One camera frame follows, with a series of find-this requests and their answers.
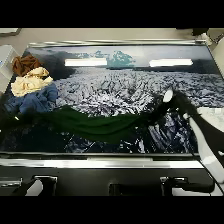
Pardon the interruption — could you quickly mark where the dark green garment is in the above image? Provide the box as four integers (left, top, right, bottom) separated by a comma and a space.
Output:
42, 105, 158, 145

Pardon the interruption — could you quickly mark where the cream garment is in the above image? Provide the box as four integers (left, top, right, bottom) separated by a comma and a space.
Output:
10, 66, 54, 98

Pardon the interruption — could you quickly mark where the brown garment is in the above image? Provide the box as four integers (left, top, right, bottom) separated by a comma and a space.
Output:
11, 54, 44, 77

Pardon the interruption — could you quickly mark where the white garment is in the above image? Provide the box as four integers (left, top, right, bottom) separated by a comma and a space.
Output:
196, 106, 224, 134

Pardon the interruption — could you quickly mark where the silver frame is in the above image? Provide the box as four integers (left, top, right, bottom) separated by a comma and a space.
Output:
0, 39, 224, 197

